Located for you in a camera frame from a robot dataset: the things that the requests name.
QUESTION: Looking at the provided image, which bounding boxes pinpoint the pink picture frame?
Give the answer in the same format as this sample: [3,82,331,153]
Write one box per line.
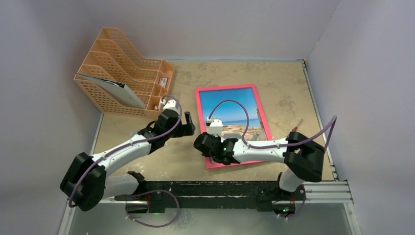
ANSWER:
[194,84,273,170]

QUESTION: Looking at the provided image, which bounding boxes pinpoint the blue red screwdriver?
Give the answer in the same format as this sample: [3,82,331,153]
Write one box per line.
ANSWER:
[292,119,303,132]

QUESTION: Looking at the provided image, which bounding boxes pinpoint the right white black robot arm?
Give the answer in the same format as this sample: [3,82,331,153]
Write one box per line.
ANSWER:
[193,132,325,199]

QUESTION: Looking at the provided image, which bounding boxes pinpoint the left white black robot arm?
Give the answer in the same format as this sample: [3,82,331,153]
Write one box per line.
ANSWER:
[60,109,195,211]

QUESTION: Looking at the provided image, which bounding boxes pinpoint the beach landscape photo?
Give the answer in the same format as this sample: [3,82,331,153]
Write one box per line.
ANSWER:
[199,87,269,143]

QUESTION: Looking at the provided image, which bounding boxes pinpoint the red white small box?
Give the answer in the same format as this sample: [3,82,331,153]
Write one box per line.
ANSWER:
[158,77,168,88]

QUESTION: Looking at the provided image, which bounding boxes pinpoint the grey folder in organizer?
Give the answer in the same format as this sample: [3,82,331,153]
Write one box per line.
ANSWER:
[75,73,146,109]

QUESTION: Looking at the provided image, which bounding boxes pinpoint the orange plastic file organizer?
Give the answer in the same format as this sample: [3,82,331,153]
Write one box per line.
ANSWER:
[74,27,175,119]

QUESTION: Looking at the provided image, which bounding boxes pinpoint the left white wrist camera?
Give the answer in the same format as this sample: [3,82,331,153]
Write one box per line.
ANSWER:
[161,99,180,113]

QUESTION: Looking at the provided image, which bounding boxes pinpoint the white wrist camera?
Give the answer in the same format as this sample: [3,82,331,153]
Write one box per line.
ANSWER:
[161,99,180,113]
[206,118,223,137]

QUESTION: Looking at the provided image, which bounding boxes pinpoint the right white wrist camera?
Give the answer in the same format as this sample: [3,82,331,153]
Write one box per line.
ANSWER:
[206,118,223,137]

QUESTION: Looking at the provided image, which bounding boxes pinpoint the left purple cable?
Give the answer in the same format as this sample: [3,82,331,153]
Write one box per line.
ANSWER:
[68,94,183,227]

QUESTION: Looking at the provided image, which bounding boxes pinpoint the purple cable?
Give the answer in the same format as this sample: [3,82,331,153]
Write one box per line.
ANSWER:
[207,99,338,220]
[68,94,183,227]

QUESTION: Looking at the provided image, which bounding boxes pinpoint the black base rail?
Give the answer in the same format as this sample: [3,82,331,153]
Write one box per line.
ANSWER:
[115,181,305,214]

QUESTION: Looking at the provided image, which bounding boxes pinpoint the aluminium extrusion rail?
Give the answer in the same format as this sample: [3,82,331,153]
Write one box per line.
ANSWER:
[304,181,353,203]

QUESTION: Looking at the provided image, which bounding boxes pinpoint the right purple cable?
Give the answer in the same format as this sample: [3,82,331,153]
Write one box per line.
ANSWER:
[207,99,338,220]

